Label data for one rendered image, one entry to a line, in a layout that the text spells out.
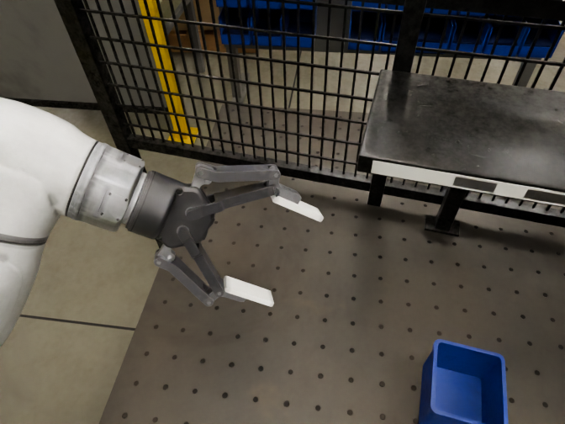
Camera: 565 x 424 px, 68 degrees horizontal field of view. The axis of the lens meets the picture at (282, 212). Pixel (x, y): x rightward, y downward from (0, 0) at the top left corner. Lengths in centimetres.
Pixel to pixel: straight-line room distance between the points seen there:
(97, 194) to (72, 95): 196
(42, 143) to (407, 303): 64
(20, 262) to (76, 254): 143
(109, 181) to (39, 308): 141
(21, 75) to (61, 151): 204
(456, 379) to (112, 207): 59
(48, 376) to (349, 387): 118
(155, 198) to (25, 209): 12
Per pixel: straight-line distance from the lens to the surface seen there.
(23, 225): 49
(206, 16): 291
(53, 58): 234
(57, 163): 47
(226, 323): 79
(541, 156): 64
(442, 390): 77
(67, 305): 181
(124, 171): 48
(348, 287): 82
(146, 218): 48
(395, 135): 61
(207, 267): 54
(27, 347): 179
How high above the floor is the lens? 140
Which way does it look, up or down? 49 degrees down
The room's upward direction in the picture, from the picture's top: 2 degrees counter-clockwise
